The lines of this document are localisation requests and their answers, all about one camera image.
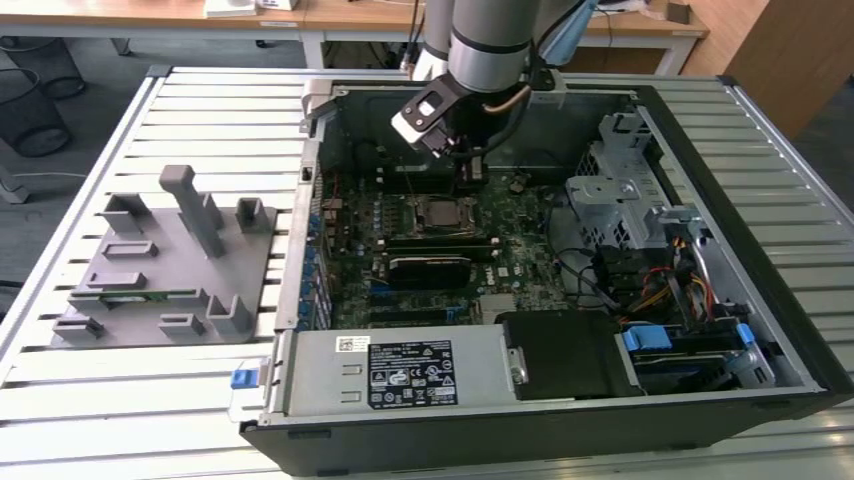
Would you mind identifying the silver CPU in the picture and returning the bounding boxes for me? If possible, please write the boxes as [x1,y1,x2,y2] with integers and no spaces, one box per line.
[426,200,473,229]

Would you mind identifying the metal socket cover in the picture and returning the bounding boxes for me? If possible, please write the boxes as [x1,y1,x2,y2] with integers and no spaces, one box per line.
[414,195,481,235]

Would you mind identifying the CPU socket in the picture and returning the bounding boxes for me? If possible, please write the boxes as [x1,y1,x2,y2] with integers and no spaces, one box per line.
[410,192,486,239]

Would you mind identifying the green motherboard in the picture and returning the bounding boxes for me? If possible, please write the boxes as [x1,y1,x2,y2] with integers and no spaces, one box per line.
[318,169,609,331]

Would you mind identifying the silver drive cage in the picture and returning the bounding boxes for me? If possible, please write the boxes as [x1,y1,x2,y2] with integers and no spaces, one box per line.
[563,112,710,251]

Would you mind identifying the grey case latch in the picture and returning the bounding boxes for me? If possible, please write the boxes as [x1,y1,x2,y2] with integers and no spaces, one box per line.
[299,79,336,137]

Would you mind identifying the black graphics card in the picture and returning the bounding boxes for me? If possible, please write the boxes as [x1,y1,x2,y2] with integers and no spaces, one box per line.
[384,254,473,292]

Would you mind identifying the wooden desk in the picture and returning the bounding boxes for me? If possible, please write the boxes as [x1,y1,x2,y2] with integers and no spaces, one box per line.
[0,0,308,69]
[299,0,713,76]

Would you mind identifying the silver chipset heatsink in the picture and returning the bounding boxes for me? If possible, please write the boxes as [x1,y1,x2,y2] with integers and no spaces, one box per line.
[479,294,519,321]

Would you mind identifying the black expansion slot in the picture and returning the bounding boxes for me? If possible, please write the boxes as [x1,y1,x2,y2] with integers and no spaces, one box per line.
[368,293,469,307]
[366,308,463,324]

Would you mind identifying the black plastic shroud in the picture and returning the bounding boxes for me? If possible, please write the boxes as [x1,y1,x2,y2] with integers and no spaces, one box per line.
[498,309,646,402]

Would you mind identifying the blue disk carrier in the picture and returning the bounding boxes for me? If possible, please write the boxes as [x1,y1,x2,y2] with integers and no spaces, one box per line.
[618,322,674,359]

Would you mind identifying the brown wooden cabinet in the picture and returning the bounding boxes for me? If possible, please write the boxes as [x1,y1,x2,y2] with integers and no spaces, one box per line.
[679,0,854,146]

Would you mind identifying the silver power supply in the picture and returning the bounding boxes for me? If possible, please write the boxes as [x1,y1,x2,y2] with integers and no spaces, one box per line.
[263,324,530,417]

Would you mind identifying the grey parts rack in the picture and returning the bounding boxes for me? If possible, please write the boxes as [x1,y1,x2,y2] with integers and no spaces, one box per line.
[50,164,282,349]

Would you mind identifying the black hard disk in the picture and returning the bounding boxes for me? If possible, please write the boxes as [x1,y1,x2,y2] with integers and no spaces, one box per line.
[630,349,739,395]

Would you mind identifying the green RAM stick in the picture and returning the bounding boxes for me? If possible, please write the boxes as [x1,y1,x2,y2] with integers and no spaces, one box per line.
[99,288,202,304]

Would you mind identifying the black PC case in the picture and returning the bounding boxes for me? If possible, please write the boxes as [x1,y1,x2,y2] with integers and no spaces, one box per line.
[226,74,854,479]

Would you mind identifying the black mesh waste basket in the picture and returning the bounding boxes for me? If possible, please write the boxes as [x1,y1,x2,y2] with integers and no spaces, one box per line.
[0,37,88,100]
[0,67,74,159]

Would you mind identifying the grey metal stand foot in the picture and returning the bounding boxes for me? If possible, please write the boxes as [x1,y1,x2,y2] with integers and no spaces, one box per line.
[0,164,32,205]

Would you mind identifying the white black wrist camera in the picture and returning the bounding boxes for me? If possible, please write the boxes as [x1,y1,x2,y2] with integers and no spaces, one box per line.
[390,74,470,160]

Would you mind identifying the orange power wire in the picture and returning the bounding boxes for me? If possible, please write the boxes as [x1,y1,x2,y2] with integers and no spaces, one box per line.
[633,282,673,314]

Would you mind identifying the yellow power wire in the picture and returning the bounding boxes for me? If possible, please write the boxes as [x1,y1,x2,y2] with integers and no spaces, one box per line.
[686,273,713,305]

